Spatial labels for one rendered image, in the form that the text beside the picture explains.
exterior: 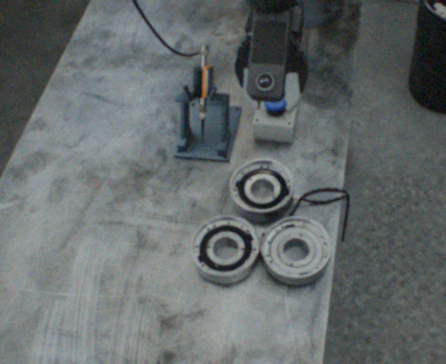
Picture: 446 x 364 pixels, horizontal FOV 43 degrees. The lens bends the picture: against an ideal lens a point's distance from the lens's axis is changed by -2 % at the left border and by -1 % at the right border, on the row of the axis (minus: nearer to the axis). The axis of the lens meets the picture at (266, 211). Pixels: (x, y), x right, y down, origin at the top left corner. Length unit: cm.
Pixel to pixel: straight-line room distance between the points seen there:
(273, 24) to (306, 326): 42
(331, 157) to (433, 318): 87
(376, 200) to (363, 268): 26
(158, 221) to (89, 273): 14
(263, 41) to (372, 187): 129
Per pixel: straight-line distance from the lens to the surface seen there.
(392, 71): 231
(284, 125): 98
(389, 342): 170
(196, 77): 95
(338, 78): 112
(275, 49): 70
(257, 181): 94
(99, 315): 89
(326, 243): 87
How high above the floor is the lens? 159
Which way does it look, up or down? 58 degrees down
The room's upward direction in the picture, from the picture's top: 4 degrees counter-clockwise
